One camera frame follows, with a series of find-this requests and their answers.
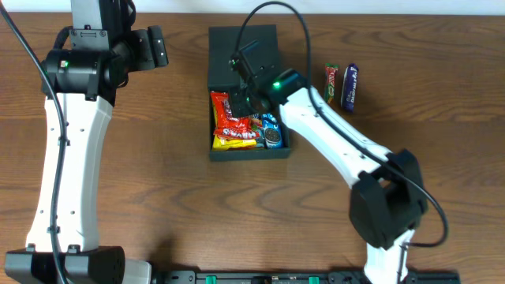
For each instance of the purple Dairy Milk chocolate bar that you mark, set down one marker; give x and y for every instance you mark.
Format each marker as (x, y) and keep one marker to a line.
(349, 87)

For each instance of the blue Oreo cookie pack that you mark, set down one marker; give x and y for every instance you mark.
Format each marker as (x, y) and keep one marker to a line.
(272, 131)

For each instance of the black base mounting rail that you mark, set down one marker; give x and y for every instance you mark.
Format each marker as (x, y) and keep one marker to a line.
(334, 277)

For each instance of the black gift box with lid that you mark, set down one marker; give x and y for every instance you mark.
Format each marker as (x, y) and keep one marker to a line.
(221, 78)

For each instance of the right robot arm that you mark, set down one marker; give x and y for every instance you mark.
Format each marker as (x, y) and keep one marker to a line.
(387, 197)

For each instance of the Haribo gummy worms bag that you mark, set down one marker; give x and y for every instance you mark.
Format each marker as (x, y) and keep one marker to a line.
(257, 126)

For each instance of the green red Milo bar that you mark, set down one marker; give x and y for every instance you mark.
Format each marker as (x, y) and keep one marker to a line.
(331, 72)

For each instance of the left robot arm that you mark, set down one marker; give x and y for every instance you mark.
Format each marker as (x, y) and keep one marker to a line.
(90, 60)

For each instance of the red Hacks candy bag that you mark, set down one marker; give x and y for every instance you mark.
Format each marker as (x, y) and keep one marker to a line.
(227, 125)

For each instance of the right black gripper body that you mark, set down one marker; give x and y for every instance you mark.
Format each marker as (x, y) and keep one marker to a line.
(241, 105)

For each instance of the yellow pistachio snack bag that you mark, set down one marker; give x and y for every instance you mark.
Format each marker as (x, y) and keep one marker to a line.
(224, 144)

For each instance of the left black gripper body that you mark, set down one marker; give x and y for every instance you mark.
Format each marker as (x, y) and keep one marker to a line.
(158, 46)

